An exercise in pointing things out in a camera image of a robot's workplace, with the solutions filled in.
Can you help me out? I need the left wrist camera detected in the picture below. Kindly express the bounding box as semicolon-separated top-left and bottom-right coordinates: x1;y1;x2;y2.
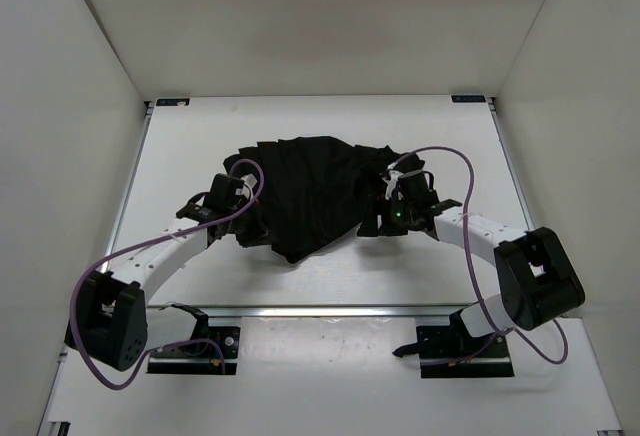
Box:
241;174;258;199

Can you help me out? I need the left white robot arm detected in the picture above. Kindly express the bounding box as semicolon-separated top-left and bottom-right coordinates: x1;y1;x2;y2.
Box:
65;167;266;390

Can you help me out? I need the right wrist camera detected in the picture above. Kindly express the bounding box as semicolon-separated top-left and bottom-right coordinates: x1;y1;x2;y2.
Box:
383;163;404;200

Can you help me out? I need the blue label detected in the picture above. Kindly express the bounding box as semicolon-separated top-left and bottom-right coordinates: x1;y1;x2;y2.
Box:
155;98;190;107
451;94;486;104

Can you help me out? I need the black skirt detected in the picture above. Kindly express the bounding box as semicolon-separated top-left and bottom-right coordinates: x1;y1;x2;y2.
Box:
223;136;408;264

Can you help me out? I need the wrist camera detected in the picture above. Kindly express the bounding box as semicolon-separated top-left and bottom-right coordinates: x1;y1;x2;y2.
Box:
383;163;404;200
241;174;258;199

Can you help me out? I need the left blue label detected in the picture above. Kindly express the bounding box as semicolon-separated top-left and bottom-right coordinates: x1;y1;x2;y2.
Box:
155;98;190;107

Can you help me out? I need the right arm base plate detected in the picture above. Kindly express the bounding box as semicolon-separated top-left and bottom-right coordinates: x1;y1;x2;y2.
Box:
392;318;515;379

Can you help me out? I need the aluminium rail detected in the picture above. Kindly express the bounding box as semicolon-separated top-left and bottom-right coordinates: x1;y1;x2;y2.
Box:
199;302;461;319

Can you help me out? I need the right blue label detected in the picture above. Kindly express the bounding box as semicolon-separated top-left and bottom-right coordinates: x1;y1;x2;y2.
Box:
451;94;486;104

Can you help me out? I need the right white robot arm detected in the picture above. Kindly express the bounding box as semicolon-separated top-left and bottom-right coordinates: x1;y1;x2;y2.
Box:
356;170;586;357

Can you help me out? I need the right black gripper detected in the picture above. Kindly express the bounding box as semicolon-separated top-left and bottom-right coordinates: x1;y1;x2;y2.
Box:
357;195;416;238

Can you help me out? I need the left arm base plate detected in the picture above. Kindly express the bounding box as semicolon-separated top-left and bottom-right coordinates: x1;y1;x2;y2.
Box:
147;318;241;376

